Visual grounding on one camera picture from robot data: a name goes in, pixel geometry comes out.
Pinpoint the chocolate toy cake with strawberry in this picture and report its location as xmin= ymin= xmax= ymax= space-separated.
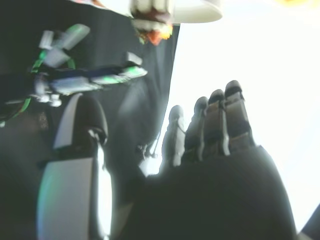
xmin=129 ymin=0 xmax=174 ymax=46

